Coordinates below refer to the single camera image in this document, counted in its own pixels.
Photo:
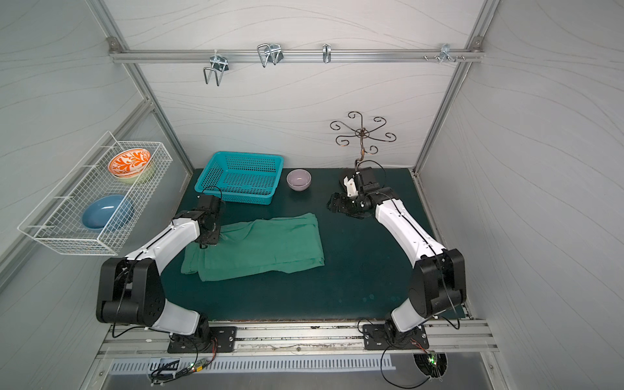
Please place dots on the black mounting plate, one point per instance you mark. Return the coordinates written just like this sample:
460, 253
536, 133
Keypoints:
204, 341
378, 337

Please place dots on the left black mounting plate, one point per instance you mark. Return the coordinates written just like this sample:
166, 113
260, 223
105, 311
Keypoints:
204, 341

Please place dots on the green long pants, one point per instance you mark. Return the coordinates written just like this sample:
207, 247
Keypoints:
286, 245

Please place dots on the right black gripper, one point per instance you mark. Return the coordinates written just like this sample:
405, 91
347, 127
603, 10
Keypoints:
344, 204

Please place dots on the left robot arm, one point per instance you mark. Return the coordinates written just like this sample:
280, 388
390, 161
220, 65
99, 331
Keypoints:
130, 289

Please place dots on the small pink bowl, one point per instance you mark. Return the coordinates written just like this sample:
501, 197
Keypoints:
299, 180

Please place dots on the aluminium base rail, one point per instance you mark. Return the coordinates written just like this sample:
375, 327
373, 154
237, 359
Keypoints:
303, 338

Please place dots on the metal double hook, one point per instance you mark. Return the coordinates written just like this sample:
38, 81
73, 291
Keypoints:
218, 65

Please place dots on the metal loop hook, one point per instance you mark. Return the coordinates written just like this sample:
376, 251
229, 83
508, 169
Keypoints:
270, 53

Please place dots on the white wire wall basket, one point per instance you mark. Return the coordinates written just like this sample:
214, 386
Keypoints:
56, 221

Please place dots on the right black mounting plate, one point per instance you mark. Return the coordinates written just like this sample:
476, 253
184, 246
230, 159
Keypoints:
378, 337

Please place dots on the orange patterned bowl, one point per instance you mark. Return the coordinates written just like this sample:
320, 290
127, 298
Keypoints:
129, 163

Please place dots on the metal hook right end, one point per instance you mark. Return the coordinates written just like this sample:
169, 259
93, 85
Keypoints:
445, 56

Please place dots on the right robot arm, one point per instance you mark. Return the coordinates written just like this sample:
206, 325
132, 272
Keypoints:
438, 278

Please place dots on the teal plastic basket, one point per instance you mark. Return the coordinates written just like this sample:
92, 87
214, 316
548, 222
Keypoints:
241, 177

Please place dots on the dark metal jewelry stand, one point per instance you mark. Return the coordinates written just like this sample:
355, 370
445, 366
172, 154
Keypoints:
360, 136

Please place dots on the blue bowl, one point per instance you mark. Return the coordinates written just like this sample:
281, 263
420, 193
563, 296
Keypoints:
109, 214

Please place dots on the small metal hook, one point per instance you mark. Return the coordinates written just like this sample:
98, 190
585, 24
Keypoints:
326, 52

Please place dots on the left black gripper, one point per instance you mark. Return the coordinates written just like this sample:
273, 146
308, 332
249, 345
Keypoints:
210, 233

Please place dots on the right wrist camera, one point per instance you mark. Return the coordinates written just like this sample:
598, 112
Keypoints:
350, 187

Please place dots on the aluminium top rail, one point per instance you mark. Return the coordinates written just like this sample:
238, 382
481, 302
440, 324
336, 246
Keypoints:
290, 56

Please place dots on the white vent grille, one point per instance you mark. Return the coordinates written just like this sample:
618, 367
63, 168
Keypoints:
261, 364

